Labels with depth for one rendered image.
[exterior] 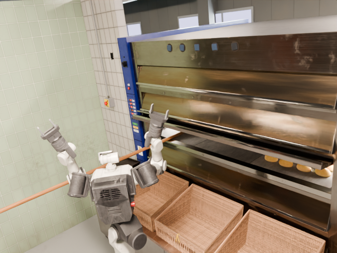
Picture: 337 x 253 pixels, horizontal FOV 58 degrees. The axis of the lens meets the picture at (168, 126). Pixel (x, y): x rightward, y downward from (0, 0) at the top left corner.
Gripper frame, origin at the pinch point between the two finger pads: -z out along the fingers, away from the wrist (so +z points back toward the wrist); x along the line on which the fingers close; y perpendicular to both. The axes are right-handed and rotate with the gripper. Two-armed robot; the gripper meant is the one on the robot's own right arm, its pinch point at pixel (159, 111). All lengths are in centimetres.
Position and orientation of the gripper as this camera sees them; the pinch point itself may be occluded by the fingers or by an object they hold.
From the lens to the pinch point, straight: 192.3
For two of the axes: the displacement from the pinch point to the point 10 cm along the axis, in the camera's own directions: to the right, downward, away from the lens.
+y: 4.1, -4.6, 7.9
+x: -8.9, -3.8, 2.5
